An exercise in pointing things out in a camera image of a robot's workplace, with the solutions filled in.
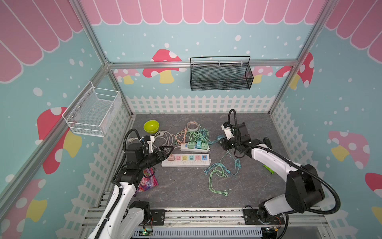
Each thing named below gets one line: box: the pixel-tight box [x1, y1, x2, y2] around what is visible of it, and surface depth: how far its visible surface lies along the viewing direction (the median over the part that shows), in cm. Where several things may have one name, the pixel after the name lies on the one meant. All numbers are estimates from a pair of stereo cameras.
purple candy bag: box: [136, 167, 159, 192], surface depth 85 cm
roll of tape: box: [186, 120, 199, 132], surface depth 115 cm
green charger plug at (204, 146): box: [201, 142, 208, 150], surface depth 96 cm
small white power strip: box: [179, 140, 211, 152], surface depth 98 cm
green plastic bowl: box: [143, 119, 160, 134], surface depth 111 cm
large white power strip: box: [161, 153, 212, 168], surface depth 93 cm
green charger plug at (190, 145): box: [187, 141, 195, 149], surface depth 96 cm
